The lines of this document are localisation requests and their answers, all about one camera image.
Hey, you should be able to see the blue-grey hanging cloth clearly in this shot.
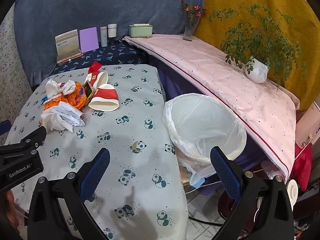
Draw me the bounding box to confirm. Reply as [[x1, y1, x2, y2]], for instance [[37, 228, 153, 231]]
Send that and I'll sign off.
[[14, 0, 207, 85]]

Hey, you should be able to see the white round plastic lid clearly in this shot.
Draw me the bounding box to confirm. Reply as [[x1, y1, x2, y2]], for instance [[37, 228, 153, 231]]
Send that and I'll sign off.
[[286, 179, 299, 204]]

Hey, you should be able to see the waste bin with white liner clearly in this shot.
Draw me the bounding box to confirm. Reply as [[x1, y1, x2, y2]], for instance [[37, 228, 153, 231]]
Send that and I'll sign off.
[[162, 93, 248, 188]]

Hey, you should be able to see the clear plastic bag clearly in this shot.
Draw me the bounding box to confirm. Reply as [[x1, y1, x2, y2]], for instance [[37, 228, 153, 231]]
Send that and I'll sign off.
[[261, 160, 285, 178]]

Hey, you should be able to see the white cosmetic tube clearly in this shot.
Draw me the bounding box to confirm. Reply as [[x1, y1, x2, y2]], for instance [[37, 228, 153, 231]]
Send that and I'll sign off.
[[100, 26, 108, 47]]

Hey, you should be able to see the orange plastic wrapper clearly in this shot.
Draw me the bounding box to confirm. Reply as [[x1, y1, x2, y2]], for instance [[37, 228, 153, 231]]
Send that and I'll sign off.
[[43, 81, 88, 112]]

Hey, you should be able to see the glass vase with pink flowers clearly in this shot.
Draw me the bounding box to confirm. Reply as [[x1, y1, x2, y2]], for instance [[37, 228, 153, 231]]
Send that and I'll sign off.
[[180, 0, 208, 42]]

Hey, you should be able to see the pale green tissue box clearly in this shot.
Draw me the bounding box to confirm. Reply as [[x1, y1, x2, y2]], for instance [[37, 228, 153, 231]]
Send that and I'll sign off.
[[129, 23, 153, 38]]

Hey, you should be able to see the white tissue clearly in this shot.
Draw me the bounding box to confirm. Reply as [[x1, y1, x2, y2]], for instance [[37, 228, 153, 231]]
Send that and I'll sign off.
[[45, 79, 76, 98], [41, 110, 75, 133]]

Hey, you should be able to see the dark red round stool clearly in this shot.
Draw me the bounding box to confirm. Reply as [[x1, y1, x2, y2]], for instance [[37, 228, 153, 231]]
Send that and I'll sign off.
[[217, 187, 240, 220]]

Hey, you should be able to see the wooden stool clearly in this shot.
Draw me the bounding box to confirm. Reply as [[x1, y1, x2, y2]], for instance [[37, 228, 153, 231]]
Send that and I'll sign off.
[[179, 165, 198, 188]]

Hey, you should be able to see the small black gold box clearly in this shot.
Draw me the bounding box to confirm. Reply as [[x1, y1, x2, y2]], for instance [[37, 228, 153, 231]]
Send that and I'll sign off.
[[81, 81, 96, 106]]

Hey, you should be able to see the red and white paper cup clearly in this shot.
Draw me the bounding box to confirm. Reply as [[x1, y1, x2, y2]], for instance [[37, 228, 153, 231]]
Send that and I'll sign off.
[[89, 84, 120, 112]]

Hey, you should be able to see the torn red white paper cup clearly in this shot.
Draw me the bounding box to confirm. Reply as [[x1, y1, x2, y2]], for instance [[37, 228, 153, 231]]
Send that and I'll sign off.
[[86, 62, 108, 90]]

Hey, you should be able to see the navy patterned cloth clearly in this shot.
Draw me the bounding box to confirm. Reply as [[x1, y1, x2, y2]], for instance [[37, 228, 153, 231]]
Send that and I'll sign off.
[[51, 39, 148, 74]]

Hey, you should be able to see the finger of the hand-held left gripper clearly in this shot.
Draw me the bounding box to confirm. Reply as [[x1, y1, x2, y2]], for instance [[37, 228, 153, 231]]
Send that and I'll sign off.
[[0, 126, 47, 159], [0, 120, 12, 137]]

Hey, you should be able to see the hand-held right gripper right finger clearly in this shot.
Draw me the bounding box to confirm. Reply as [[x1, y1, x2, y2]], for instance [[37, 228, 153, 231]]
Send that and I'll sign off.
[[210, 146, 294, 240]]

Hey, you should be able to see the purple card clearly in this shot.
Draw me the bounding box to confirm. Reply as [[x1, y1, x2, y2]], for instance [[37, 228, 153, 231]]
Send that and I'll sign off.
[[79, 27, 100, 53]]

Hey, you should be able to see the pink plastic appliance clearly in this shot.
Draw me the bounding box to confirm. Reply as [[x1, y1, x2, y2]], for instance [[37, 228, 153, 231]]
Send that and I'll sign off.
[[295, 102, 320, 148]]

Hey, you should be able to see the red cloth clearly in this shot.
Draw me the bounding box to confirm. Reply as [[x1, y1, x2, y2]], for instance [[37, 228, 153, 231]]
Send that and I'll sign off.
[[291, 144, 313, 190]]

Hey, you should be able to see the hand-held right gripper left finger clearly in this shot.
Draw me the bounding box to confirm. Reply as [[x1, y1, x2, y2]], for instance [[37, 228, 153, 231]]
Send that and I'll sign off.
[[27, 147, 112, 240]]

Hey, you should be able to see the grey panda print sheet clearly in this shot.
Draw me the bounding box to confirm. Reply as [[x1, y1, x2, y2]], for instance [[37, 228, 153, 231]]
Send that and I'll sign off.
[[5, 64, 189, 240]]

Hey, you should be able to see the gold calendar on wooden stand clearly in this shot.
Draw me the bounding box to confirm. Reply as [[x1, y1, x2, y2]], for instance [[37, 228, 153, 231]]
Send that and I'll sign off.
[[55, 29, 83, 64]]

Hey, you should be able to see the green plant in white pot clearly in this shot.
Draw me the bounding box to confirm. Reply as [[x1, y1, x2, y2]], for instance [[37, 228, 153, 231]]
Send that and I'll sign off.
[[209, 4, 307, 90]]

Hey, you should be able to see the pink bed sheet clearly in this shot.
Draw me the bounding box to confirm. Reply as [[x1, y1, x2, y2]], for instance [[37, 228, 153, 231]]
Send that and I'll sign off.
[[122, 34, 300, 178]]

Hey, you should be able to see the white printed paper slip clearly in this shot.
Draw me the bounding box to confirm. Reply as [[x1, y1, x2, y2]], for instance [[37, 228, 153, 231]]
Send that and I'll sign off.
[[50, 104, 86, 127]]

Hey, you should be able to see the black floor cable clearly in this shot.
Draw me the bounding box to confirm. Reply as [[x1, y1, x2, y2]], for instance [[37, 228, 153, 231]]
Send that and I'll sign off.
[[189, 215, 225, 228]]

